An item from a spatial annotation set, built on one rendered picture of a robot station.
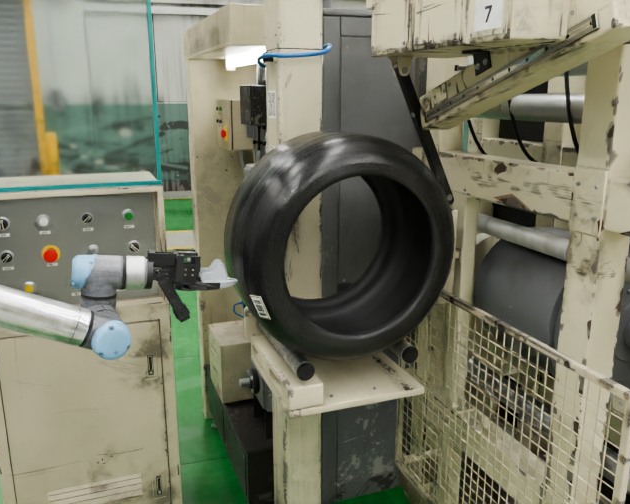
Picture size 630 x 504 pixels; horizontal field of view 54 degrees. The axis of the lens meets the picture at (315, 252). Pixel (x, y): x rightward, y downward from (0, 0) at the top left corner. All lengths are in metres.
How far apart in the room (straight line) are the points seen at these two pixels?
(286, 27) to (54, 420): 1.37
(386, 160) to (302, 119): 0.39
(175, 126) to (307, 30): 8.61
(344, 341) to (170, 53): 9.12
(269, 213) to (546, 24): 0.67
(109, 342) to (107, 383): 0.82
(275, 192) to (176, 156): 8.99
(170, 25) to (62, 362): 8.69
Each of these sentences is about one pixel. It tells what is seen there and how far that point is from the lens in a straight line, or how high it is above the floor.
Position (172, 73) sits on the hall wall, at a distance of 10.35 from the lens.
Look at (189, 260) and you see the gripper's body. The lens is 1.42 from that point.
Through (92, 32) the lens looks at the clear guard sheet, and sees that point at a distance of 1.93.
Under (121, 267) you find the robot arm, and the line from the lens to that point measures 1.38.
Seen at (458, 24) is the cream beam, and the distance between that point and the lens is 1.41.
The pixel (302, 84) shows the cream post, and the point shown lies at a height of 1.56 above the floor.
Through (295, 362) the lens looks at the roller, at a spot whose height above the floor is 0.91.
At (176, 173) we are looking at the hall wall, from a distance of 10.34.
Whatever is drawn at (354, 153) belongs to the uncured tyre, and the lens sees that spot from 1.38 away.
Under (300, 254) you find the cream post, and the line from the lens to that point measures 1.78.
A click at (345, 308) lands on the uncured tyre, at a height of 0.95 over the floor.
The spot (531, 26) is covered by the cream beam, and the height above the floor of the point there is 1.66.
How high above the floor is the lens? 1.54
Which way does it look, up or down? 14 degrees down
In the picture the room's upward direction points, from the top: straight up
